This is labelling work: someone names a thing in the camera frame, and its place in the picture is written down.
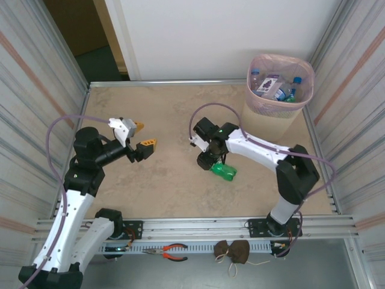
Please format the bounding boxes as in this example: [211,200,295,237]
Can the clear bottle purple grape label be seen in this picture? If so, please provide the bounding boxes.
[255,75,279,93]

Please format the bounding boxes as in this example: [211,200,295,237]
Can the clear bottle light-blue cap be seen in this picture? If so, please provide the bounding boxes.
[251,68,267,93]

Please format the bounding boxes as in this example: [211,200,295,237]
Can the small clear bottle blue label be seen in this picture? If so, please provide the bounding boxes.
[270,85,291,102]

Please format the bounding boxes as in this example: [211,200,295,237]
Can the clear bottle dark grey label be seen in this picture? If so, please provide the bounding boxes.
[288,76,305,102]

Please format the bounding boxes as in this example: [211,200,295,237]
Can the beige slatted plastic bin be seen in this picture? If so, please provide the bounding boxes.
[242,54,316,142]

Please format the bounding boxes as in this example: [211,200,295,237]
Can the translucent pink bin liner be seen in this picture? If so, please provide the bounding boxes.
[246,54,316,117]

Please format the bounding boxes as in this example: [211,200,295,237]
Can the brown cloth pouch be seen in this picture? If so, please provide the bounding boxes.
[226,240,271,278]
[213,240,233,263]

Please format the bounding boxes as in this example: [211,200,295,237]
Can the brown door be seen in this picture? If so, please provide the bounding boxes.
[43,0,109,58]

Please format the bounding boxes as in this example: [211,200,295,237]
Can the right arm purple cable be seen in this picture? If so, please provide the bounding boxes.
[188,102,337,259]

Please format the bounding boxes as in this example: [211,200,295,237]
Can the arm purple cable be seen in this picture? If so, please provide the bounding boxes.
[19,115,112,285]
[188,102,337,259]

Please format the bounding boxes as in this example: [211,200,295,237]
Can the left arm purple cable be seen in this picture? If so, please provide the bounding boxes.
[19,115,112,285]

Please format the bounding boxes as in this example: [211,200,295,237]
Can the aluminium table edge rail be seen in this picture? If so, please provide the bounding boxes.
[88,78,249,90]

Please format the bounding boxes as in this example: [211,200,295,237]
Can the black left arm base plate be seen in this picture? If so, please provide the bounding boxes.
[85,220,144,241]

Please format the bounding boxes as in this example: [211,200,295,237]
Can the grooved aluminium mounting rail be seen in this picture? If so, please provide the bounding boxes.
[31,213,360,242]

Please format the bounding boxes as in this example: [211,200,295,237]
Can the white door frame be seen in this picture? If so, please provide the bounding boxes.
[92,0,142,81]

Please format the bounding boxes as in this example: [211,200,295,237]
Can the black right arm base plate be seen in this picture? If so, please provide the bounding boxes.
[247,217,303,238]

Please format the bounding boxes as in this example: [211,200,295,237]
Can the orange-handled pliers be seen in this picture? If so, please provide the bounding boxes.
[141,243,189,261]

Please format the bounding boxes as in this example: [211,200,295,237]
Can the white slotted cable duct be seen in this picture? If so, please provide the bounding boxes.
[99,242,273,256]

